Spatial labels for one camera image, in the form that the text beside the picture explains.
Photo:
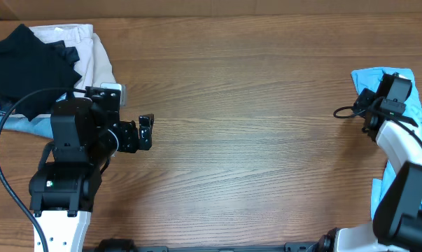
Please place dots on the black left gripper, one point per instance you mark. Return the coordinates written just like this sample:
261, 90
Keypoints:
130, 142

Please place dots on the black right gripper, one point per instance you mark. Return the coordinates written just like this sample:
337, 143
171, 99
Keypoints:
361, 101

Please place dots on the light blue t-shirt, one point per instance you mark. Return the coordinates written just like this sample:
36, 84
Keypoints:
400, 141

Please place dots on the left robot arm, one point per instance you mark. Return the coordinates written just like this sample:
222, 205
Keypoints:
86, 133

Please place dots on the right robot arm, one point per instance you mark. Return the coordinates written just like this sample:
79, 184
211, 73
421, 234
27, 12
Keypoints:
397, 222

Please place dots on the beige folded trousers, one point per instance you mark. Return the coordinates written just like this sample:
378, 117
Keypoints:
81, 48

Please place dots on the blue denim jeans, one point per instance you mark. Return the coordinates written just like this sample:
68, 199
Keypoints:
39, 126

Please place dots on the black folded garment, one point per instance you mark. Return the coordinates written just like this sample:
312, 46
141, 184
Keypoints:
27, 64

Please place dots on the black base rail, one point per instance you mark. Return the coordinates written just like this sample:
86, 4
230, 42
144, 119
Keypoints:
128, 245

